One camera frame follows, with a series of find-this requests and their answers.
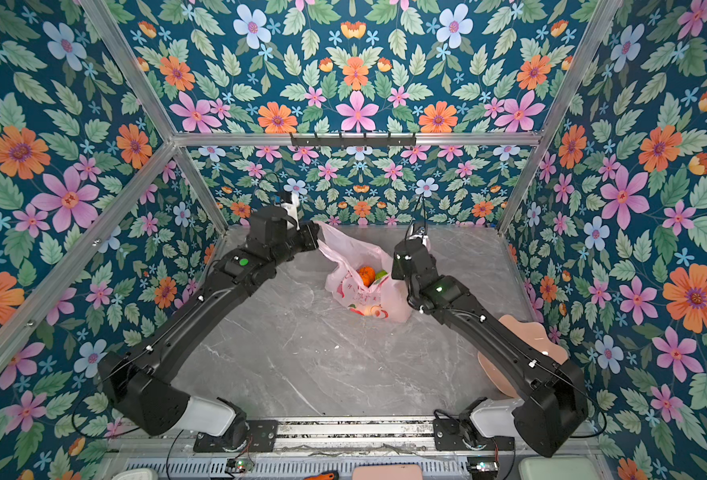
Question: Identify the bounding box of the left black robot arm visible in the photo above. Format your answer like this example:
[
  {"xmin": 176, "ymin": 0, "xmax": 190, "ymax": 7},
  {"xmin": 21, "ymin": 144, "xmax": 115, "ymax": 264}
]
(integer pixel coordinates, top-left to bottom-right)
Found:
[{"xmin": 98, "ymin": 206, "xmax": 320, "ymax": 449}]

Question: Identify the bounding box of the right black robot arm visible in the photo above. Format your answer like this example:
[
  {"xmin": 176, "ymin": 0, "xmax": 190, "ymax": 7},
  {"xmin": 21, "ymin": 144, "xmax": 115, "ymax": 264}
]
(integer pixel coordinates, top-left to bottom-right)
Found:
[{"xmin": 393, "ymin": 236, "xmax": 589, "ymax": 458}]

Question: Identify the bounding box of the black hook rail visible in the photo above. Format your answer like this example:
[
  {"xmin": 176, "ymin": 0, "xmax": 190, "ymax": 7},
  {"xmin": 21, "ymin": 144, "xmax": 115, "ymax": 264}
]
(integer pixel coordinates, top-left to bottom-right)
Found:
[{"xmin": 290, "ymin": 133, "xmax": 417, "ymax": 148}]

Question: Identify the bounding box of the fake orange tangerine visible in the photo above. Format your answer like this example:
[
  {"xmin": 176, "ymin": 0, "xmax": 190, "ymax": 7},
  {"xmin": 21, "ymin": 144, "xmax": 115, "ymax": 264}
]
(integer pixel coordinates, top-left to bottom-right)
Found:
[{"xmin": 357, "ymin": 266, "xmax": 377, "ymax": 287}]

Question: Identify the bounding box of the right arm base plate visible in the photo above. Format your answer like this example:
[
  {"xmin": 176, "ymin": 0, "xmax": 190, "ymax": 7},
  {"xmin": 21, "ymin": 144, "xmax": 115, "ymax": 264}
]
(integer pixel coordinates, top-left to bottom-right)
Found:
[{"xmin": 433, "ymin": 417, "xmax": 515, "ymax": 453}]

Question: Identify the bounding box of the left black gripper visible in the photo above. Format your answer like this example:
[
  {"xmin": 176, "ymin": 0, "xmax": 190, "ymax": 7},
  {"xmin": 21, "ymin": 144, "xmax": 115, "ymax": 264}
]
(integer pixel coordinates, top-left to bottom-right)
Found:
[{"xmin": 268, "ymin": 215, "xmax": 321, "ymax": 265}]

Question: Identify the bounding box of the pink box at bottom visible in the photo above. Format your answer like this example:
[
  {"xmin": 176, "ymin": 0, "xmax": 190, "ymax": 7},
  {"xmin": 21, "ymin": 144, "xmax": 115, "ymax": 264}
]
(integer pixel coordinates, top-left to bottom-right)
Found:
[{"xmin": 351, "ymin": 464, "xmax": 423, "ymax": 480}]

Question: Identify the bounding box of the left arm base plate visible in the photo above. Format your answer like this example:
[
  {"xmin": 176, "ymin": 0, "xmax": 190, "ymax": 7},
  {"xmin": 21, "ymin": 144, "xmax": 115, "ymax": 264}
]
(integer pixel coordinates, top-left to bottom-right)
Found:
[{"xmin": 193, "ymin": 419, "xmax": 280, "ymax": 454}]

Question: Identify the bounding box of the aluminium mounting rail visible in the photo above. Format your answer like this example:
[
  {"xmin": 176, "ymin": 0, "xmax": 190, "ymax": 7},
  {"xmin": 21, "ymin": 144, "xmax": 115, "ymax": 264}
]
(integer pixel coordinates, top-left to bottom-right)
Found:
[{"xmin": 110, "ymin": 415, "xmax": 597, "ymax": 457}]

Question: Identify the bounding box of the pink plastic bag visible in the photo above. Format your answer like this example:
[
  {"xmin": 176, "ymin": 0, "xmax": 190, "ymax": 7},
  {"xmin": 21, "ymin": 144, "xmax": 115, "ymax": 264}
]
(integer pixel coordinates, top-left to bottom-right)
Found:
[{"xmin": 318, "ymin": 223, "xmax": 413, "ymax": 323}]

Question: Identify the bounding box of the pink wavy bowl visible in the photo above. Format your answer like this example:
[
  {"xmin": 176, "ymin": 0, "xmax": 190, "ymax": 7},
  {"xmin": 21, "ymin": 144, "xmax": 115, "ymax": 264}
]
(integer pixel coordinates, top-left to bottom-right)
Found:
[{"xmin": 476, "ymin": 314, "xmax": 571, "ymax": 400}]

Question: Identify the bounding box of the orange tool handle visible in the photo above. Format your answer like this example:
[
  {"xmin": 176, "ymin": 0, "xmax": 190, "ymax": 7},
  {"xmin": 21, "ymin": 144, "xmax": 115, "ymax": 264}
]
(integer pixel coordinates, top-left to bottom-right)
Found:
[{"xmin": 304, "ymin": 470, "xmax": 340, "ymax": 480}]

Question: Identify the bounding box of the white object bottom left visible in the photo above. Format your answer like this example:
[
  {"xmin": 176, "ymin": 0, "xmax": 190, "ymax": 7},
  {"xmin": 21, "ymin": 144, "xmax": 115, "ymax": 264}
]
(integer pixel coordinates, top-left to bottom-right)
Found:
[{"xmin": 112, "ymin": 468, "xmax": 159, "ymax": 480}]

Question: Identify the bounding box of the pale green box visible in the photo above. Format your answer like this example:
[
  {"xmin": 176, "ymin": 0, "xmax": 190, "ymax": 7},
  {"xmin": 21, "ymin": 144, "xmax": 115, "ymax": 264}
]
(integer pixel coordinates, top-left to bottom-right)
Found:
[{"xmin": 519, "ymin": 456, "xmax": 601, "ymax": 480}]

